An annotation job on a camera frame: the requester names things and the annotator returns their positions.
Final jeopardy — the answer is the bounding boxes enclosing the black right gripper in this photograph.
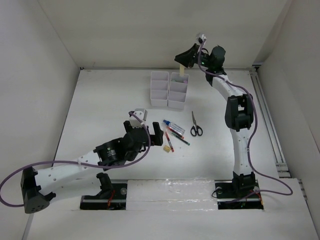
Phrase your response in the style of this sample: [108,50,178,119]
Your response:
[174,43,213,69]

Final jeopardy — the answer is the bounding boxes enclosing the yellow highlighter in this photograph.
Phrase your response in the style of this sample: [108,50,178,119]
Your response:
[179,64,185,77]

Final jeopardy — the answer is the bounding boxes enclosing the blue cap glue bottle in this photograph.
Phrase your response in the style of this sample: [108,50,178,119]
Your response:
[163,119,185,136]

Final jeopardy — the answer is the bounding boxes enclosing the black handled scissors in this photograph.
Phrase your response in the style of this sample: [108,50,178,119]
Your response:
[190,111,203,137]

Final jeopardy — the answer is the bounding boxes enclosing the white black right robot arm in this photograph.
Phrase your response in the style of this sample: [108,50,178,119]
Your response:
[174,43,256,199]

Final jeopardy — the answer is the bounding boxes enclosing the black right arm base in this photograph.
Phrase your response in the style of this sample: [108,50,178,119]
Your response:
[211,172,264,210]

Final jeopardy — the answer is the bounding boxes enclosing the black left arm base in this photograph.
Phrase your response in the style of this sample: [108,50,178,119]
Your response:
[79,173,128,211]

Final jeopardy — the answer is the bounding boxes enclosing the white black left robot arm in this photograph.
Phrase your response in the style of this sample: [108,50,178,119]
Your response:
[20,121,164,214]

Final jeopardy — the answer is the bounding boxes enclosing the yellow staple box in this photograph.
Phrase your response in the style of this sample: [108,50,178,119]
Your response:
[163,145,171,153]

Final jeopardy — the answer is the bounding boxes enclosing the pink red pen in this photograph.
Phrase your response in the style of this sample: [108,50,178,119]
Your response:
[164,128,175,152]

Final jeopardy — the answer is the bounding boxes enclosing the green pen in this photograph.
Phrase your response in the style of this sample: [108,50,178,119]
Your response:
[172,132,190,146]

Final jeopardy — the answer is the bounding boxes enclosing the white right organizer box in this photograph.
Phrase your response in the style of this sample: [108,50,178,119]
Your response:
[168,72,189,110]

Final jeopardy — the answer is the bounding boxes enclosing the white organizer box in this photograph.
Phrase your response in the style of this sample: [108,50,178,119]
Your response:
[150,71,169,108]
[168,72,189,110]

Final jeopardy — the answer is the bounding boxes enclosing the white left organizer box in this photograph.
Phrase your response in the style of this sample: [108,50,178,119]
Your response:
[150,71,169,108]

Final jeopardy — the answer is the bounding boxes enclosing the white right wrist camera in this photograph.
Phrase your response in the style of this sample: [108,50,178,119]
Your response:
[196,33,207,45]

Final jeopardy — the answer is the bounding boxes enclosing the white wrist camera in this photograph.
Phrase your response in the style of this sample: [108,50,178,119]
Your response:
[196,33,207,45]
[129,108,148,128]

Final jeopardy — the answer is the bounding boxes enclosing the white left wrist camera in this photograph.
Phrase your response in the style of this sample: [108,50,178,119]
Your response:
[129,108,148,128]

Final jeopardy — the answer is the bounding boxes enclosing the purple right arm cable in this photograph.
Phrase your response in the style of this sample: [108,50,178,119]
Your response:
[197,38,294,204]

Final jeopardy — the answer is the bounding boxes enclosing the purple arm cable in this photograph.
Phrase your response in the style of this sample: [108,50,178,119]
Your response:
[0,112,152,208]
[197,38,294,204]

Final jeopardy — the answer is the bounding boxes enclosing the aluminium side rail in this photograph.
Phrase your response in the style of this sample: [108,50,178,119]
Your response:
[249,65,292,179]

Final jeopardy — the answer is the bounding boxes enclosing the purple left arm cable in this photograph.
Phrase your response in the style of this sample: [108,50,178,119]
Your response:
[0,112,152,208]

